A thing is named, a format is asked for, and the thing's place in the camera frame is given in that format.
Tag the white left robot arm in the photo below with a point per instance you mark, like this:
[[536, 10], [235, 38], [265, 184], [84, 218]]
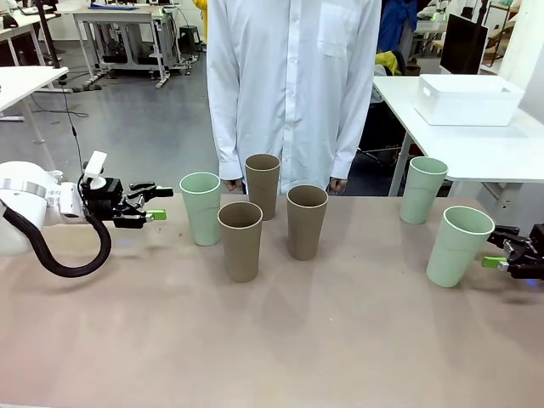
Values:
[[21, 200]]

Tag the yellow cloth on chair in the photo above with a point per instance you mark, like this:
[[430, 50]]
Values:
[[387, 61]]

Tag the black stool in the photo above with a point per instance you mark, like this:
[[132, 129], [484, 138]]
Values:
[[189, 36]]

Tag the person's right hand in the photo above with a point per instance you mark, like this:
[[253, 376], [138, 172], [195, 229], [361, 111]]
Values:
[[233, 185]]

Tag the person's right forearm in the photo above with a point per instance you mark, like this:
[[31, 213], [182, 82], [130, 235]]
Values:
[[229, 144]]

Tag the white desk in background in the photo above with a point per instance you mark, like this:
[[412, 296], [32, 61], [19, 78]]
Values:
[[25, 23]]

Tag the grey workshop desk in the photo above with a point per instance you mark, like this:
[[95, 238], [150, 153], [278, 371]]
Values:
[[123, 25]]

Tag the blue jacket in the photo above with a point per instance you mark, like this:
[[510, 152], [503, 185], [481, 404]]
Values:
[[397, 25]]

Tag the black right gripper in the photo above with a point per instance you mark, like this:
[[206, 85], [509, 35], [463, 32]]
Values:
[[537, 251]]

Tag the black stand pole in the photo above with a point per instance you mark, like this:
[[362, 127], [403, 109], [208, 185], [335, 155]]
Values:
[[47, 34]]

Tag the person's left hand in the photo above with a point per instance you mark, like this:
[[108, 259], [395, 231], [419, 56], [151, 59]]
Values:
[[338, 186]]

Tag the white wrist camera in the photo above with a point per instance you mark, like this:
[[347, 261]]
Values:
[[94, 168]]

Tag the person's left forearm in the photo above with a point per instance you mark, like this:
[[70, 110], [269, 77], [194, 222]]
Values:
[[348, 144]]

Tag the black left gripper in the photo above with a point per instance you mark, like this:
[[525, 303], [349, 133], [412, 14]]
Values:
[[106, 197]]

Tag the light green cup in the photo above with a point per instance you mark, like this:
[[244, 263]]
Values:
[[418, 200], [450, 255], [204, 221]]

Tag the brown cup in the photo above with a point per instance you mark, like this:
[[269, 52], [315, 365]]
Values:
[[263, 191], [307, 234], [240, 251]]

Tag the white plastic basket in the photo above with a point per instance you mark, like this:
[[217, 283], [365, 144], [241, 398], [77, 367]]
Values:
[[467, 102]]

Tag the large white side table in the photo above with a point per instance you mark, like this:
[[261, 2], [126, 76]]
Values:
[[476, 149]]

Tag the small white side table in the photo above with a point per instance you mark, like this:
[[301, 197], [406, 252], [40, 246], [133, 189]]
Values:
[[21, 83]]

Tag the black computer monitor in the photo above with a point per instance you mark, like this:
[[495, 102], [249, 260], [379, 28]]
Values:
[[463, 44]]

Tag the person in white coat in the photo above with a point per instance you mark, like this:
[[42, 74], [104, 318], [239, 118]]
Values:
[[289, 85]]

